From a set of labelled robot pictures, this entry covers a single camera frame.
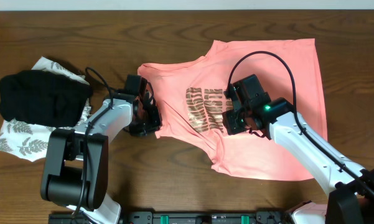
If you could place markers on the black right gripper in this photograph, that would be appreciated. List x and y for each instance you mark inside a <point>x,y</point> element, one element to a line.
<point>229,122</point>

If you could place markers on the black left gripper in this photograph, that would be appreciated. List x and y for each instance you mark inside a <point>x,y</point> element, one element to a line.
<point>155,126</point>

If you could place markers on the pink cloth garment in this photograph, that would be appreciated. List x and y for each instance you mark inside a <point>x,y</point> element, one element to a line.
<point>226,101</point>

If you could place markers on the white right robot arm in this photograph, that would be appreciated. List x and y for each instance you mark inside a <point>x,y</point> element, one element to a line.
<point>348,185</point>

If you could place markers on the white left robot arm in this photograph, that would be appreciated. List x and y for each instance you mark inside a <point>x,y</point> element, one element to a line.
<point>76,164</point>

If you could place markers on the black folded garment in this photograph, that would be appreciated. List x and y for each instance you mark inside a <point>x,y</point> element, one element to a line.
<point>44,98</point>

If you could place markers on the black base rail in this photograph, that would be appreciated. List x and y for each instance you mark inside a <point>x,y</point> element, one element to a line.
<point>260,217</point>

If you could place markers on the white fern-print drawstring bag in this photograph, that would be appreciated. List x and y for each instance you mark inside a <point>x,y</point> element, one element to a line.
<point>30,141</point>

